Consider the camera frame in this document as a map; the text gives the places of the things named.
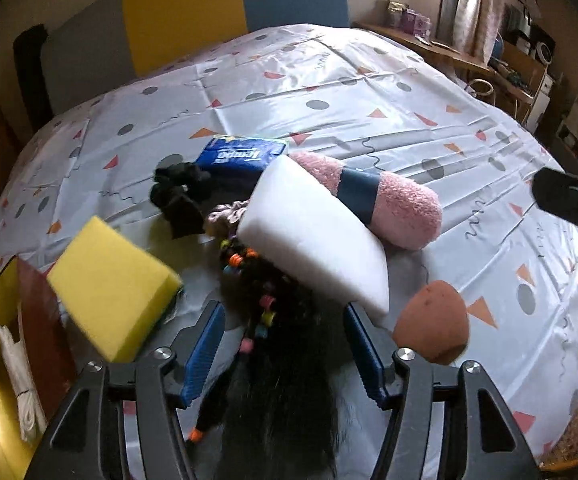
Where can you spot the pink towel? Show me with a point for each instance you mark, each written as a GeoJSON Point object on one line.
{"type": "Point", "coordinates": [409, 210]}

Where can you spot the purple boxes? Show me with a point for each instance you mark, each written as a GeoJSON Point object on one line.
{"type": "Point", "coordinates": [409, 20]}

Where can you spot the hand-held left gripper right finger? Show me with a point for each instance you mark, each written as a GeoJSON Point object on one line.
{"type": "Point", "coordinates": [364, 355]}

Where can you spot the blue tissue pack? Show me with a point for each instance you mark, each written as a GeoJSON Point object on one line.
{"type": "Point", "coordinates": [239, 152]}

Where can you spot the black scrunchie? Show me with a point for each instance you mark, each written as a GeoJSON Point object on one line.
{"type": "Point", "coordinates": [179, 210]}

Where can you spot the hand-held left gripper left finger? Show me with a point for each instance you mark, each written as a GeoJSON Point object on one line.
{"type": "Point", "coordinates": [204, 355]}

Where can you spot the grey yellow blue headboard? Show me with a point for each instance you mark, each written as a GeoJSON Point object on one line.
{"type": "Point", "coordinates": [184, 10]}

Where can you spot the yellow sponge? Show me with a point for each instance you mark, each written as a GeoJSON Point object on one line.
{"type": "Point", "coordinates": [109, 285]}

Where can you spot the cream rolled towel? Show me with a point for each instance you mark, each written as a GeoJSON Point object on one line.
{"type": "Point", "coordinates": [19, 375]}

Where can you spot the white foam block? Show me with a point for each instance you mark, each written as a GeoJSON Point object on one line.
{"type": "Point", "coordinates": [309, 230]}

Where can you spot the brown makeup sponge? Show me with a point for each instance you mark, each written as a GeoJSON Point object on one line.
{"type": "Point", "coordinates": [429, 320]}

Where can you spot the wooden shelf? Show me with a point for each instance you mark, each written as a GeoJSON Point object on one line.
{"type": "Point", "coordinates": [449, 55]}

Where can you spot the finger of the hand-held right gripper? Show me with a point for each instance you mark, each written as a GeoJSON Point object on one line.
{"type": "Point", "coordinates": [569, 197]}

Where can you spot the black roll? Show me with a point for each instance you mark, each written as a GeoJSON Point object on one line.
{"type": "Point", "coordinates": [31, 75]}

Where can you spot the patterned curtain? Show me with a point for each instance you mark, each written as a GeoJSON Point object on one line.
{"type": "Point", "coordinates": [471, 5]}

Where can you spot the pink scrunchie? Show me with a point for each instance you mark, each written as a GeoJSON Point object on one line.
{"type": "Point", "coordinates": [219, 217]}

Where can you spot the black hairpiece with coloured beads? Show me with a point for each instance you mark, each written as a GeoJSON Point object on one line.
{"type": "Point", "coordinates": [279, 410]}

